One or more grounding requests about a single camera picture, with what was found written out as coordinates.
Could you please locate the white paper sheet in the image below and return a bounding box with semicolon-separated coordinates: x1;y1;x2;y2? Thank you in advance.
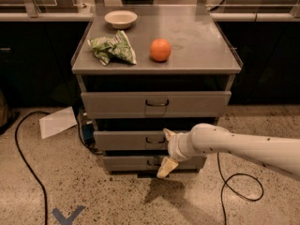
39;107;77;139

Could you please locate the black cable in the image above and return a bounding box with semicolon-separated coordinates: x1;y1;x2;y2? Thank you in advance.
216;152;264;225
14;111;51;225

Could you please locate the green chip bag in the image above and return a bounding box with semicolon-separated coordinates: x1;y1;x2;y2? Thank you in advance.
87;30;137;67

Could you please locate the grey drawer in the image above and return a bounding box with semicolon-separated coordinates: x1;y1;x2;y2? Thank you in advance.
82;91;231;118
103;156;206;172
94;131;168;151

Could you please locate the black cable left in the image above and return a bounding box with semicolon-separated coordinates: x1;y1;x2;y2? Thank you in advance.
14;111;51;225

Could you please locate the blue tape floor marker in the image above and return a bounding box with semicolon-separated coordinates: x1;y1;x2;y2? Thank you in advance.
52;205;86;225

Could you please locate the grey metal drawer cabinet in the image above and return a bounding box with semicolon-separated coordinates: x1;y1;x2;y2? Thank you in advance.
70;4;244;175

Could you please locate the black cable right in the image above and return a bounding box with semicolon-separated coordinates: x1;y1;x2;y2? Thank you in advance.
216;152;264;225

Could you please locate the grey bottom drawer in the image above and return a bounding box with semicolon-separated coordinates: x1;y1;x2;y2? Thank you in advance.
103;156;206;172

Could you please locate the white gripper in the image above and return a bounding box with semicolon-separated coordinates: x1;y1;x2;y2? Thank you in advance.
157;128;196;178

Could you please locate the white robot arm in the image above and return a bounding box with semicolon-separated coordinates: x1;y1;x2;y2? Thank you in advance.
157;123;300;180

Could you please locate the orange fruit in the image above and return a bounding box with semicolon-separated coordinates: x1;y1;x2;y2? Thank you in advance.
150;38;172;62

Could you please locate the white paper bowl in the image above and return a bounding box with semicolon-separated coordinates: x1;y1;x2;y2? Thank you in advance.
104;10;138;29

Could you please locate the blue box on floor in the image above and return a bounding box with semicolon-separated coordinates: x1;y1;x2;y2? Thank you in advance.
82;124;95;144

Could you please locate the grey top drawer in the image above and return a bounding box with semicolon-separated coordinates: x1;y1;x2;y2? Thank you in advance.
82;91;231;118

